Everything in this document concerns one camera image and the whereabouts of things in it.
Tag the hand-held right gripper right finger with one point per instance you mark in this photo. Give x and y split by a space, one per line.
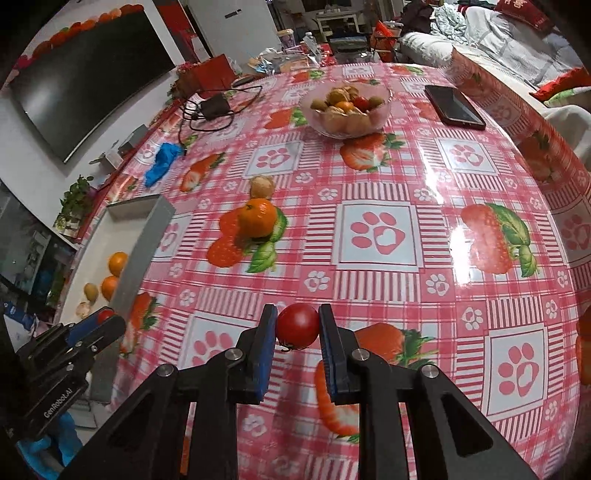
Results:
330 355

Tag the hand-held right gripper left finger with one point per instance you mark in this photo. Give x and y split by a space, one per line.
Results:
265 355

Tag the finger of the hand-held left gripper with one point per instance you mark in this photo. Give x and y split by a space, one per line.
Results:
85 325
108 334

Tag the red tomato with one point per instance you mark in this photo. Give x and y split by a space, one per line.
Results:
298 326

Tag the orange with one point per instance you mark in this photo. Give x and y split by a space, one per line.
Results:
256 218
117 263
110 287

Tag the white rectangular tray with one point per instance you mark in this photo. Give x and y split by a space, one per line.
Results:
99 240

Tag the person's left hand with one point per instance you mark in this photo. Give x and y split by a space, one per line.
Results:
51 450

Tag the pale physalis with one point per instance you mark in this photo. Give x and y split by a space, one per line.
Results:
83 309

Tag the yellow-green round fruit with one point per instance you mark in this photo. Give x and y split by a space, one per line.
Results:
91 292

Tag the glass display case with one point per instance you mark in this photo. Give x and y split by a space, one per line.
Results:
32 258

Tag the red checked strawberry tablecloth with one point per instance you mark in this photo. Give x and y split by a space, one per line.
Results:
383 286

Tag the green potted plant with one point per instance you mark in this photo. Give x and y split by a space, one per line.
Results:
76 198

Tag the white open box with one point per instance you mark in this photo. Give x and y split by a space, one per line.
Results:
108 159

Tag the physalis with dry husk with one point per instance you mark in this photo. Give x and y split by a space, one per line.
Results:
262 187

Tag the blue gloves pile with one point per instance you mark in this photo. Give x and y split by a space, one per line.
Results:
161 161

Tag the grey box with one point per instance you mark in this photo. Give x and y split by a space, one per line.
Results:
131 139

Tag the clear glass bowl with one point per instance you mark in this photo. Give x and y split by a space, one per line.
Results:
323 127

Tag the large black television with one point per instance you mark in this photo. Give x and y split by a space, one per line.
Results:
92 78

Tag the black power adapter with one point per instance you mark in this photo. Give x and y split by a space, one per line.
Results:
214 107

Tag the heap of physalis and tomatoes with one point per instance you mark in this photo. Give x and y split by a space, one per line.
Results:
346 104

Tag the black smartphone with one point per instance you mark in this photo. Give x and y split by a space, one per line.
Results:
455 107

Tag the stack of red gift boxes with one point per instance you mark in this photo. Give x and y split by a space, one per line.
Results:
212 71

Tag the orange fruit garland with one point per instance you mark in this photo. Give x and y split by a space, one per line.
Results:
83 25

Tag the black box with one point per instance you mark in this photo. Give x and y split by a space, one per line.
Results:
346 46

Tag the pale plastic jar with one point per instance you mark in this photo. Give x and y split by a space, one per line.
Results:
286 38

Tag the white side table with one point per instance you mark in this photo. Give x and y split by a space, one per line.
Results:
337 18

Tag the dark clothes pile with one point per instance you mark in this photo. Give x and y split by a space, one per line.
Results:
415 16

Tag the red trimmed cushion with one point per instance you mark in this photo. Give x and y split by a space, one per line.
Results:
561 87

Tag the sofa with white quilts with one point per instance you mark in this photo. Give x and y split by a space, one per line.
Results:
498 41

